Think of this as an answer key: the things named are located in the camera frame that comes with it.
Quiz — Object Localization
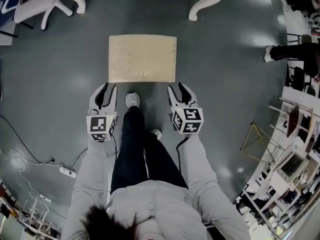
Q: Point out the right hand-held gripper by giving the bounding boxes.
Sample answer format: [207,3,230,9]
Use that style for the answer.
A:
[166,82,205,135]

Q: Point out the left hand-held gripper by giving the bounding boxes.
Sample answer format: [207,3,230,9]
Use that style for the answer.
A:
[86,82,119,143]

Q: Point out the person's left forearm grey sleeve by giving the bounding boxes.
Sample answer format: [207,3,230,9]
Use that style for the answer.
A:
[71,135,113,210]

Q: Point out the person's right forearm grey sleeve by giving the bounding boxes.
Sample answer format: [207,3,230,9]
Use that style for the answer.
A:
[176,131,226,205]

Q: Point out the person's left white shoe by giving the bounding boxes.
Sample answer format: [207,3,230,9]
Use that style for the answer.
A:
[124,91,141,109]

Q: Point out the person's white shoe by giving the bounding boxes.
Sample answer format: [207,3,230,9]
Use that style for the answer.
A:
[124,91,141,109]
[150,128,163,140]

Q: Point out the person's right white shoe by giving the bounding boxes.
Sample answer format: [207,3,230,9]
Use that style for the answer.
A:
[150,128,163,140]

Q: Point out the person's left leg black trousers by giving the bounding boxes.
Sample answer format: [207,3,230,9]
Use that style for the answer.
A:
[110,105,147,194]

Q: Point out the person's leg black trousers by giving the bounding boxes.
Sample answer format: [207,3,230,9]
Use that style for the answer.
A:
[143,130,189,190]
[110,105,147,194]

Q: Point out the person's right leg black trousers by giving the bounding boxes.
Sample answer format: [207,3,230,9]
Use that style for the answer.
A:
[143,130,189,190]

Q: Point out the brown wooden board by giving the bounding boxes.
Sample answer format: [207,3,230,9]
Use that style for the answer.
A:
[285,104,301,138]

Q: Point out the person's grey jacket torso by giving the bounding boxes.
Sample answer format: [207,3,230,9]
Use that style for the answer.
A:
[61,178,251,240]

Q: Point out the white office chair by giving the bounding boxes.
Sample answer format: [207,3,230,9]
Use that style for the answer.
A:
[0,0,74,32]

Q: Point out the white metal shelf rack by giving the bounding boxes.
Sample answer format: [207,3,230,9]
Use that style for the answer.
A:
[233,83,320,236]

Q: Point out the silver laptop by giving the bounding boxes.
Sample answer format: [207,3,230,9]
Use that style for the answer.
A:
[279,153,306,178]

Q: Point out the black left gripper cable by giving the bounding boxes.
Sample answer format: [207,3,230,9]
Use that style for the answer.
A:
[68,132,118,173]

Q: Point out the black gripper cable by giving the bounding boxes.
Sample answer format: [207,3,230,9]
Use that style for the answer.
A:
[68,132,118,173]
[175,134,192,172]

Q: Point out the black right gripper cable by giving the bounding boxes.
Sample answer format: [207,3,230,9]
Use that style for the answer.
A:
[175,134,192,172]

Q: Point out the gold wire frame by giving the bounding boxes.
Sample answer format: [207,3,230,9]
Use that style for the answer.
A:
[240,122,286,165]

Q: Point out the black floor cable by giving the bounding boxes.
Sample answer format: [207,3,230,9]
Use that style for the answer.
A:
[0,114,56,165]

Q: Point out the white floor cable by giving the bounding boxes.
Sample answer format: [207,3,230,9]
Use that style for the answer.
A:
[10,148,62,200]

